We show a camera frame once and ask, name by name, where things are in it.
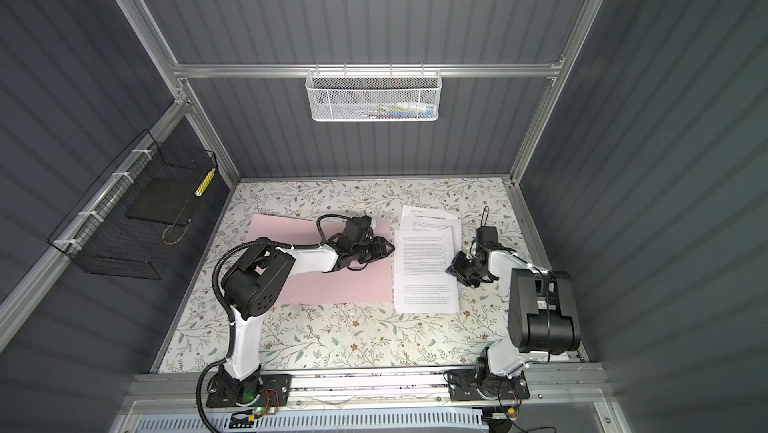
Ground black pad in basket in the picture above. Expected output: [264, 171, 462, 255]
[126, 178, 202, 226]

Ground yellow marker pen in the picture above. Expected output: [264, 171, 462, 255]
[194, 168, 217, 197]

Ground aluminium horizontal back bar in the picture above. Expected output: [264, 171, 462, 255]
[172, 62, 562, 79]

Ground white sheet with XDOF header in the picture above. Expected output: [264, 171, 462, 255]
[400, 205, 459, 226]

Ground pens in white basket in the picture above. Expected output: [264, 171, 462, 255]
[353, 102, 438, 120]

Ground floral patterned table mat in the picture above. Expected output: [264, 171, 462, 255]
[157, 177, 528, 373]

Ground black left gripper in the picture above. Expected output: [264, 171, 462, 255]
[352, 236, 396, 264]

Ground white ventilated grille strip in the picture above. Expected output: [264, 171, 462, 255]
[134, 407, 490, 433]

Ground aluminium frame corner post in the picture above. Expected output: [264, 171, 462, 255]
[510, 0, 605, 186]

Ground white wire mesh basket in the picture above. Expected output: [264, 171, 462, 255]
[305, 74, 443, 122]

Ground pink file folder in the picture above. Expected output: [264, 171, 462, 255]
[246, 214, 393, 305]

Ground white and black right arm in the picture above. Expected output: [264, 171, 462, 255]
[443, 226, 581, 403]

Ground white printed paper sheet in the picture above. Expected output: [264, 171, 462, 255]
[393, 228, 459, 314]

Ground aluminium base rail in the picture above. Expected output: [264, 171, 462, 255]
[120, 362, 614, 413]

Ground black wire wall basket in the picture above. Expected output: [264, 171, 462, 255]
[48, 131, 218, 280]

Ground black corrugated cable conduit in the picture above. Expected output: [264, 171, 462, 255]
[196, 213, 352, 433]

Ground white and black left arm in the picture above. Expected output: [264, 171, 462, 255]
[205, 213, 395, 411]

